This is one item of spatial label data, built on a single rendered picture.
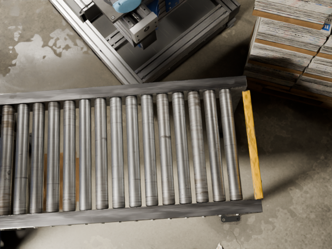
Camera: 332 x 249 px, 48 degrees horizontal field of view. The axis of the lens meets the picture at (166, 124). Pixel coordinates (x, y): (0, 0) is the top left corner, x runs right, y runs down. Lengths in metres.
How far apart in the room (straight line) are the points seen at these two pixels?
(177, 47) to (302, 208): 1.19
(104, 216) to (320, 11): 1.13
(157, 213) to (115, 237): 0.86
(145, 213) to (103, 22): 1.34
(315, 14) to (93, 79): 1.44
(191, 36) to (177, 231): 1.15
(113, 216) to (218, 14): 1.41
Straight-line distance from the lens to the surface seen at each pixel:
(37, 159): 1.59
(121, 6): 1.50
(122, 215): 1.48
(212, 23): 2.35
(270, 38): 1.83
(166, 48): 2.27
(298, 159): 2.39
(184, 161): 1.48
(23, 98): 1.68
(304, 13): 1.63
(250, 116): 1.52
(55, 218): 1.54
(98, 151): 1.53
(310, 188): 2.39
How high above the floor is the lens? 2.26
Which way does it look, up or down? 75 degrees down
